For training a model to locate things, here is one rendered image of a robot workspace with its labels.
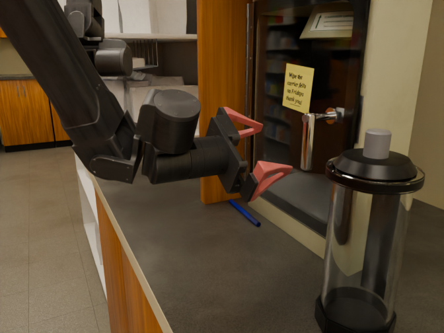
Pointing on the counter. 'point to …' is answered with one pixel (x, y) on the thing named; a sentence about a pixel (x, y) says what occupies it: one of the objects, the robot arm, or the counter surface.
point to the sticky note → (298, 87)
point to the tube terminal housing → (378, 90)
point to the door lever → (309, 125)
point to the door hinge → (246, 58)
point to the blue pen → (244, 213)
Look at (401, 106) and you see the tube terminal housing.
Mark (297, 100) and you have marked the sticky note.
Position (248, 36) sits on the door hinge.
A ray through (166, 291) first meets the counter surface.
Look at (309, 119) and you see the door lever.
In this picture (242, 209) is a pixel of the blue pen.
